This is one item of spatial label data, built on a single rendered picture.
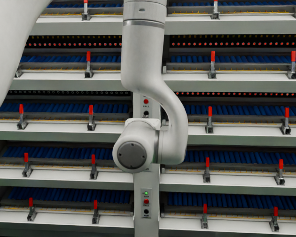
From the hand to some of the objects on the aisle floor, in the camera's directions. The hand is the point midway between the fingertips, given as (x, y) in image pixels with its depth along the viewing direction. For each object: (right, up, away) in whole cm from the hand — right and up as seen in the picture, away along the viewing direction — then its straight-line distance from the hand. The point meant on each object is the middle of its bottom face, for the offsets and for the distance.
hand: (145, 120), depth 86 cm
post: (+1, -49, +32) cm, 59 cm away
